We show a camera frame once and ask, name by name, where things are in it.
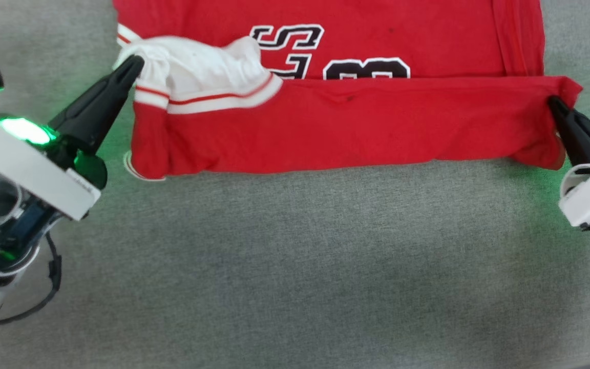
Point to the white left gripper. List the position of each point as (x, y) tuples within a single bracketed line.
[(18, 164)]

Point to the red basketball jersey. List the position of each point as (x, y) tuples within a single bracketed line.
[(351, 128)]

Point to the grey fabric sofa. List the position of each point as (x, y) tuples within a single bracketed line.
[(295, 256)]

